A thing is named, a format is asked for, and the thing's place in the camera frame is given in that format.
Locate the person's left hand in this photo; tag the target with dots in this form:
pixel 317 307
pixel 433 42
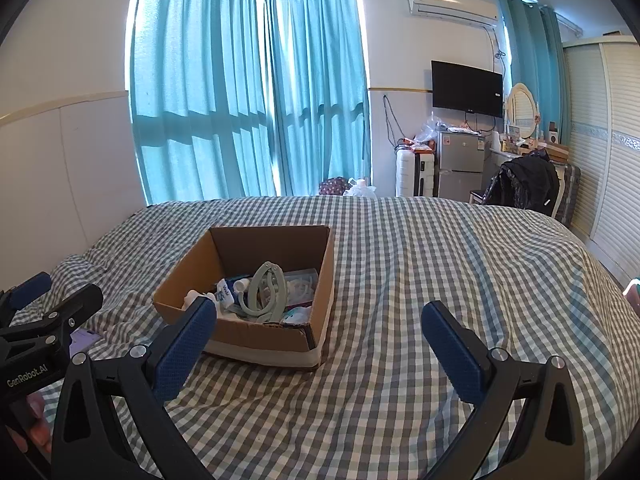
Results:
pixel 32 424

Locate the silver mini fridge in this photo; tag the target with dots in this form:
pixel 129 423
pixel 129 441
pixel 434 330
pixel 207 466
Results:
pixel 460 164

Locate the white louvered wardrobe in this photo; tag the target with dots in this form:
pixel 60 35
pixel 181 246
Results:
pixel 603 74

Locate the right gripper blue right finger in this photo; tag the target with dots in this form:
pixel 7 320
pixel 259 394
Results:
pixel 547 441

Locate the white padded headboard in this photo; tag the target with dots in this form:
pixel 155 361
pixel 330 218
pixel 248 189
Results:
pixel 68 176

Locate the black jacket on chair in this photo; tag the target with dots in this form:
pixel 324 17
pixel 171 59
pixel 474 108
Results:
pixel 527 182

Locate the dark floral bag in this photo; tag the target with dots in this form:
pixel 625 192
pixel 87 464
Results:
pixel 336 186

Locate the teal window curtain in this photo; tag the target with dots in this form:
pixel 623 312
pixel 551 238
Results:
pixel 197 100
pixel 318 93

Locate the teal window curtain left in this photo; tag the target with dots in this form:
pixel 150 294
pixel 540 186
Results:
pixel 197 100

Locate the clear plastic water bottle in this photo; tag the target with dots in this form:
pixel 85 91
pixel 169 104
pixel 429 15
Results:
pixel 300 286

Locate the white plastic bag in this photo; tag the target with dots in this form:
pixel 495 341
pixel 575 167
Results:
pixel 359 188

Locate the white air conditioner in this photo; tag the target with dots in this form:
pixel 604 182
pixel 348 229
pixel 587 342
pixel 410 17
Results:
pixel 474 12

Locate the teal corner curtain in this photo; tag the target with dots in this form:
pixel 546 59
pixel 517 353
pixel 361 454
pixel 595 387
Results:
pixel 538 60

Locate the oval vanity mirror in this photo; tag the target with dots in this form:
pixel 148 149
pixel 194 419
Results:
pixel 521 110

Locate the checkered bed quilt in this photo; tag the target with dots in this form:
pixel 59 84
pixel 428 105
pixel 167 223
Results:
pixel 379 405

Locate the white tissue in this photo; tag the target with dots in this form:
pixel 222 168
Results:
pixel 193 295

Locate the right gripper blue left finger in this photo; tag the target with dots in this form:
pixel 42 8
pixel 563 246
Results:
pixel 88 439

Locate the open cardboard box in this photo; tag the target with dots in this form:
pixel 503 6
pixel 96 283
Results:
pixel 261 329

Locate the black wall television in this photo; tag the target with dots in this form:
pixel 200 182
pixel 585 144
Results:
pixel 466 88

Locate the teal window curtain right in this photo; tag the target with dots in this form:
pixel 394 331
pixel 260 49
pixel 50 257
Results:
pixel 318 93

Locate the white suitcase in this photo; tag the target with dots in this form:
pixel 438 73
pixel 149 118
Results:
pixel 415 173

